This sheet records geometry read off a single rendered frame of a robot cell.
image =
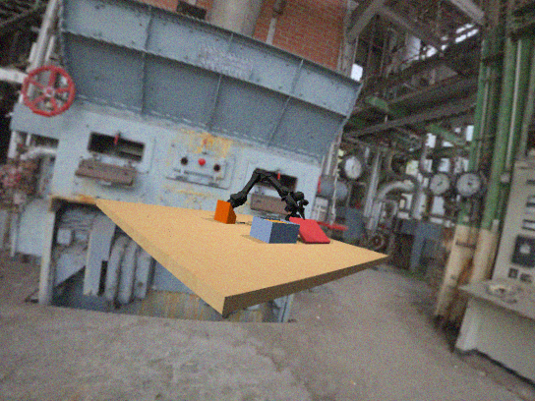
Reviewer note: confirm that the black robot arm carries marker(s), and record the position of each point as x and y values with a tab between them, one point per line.
241	197

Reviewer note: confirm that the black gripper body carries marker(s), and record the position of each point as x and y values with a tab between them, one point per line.
294	209

